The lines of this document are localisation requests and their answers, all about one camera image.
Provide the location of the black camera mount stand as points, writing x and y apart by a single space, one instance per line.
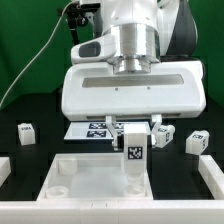
77 16

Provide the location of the white right fence wall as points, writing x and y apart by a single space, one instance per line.
212 175

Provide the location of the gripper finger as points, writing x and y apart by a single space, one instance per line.
156 121
118 140

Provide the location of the white left fence wall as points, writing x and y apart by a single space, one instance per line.
5 169

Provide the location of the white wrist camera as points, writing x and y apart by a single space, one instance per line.
96 50

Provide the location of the white front fence wall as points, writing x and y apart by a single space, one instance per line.
115 212

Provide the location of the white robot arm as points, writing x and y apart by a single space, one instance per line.
138 66

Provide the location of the white square table top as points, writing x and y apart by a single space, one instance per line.
92 176

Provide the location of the white base tag plate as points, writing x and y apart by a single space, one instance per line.
88 131

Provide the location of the white fence wall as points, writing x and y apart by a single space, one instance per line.
212 175
5 169
115 212

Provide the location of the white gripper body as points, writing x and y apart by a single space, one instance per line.
91 91

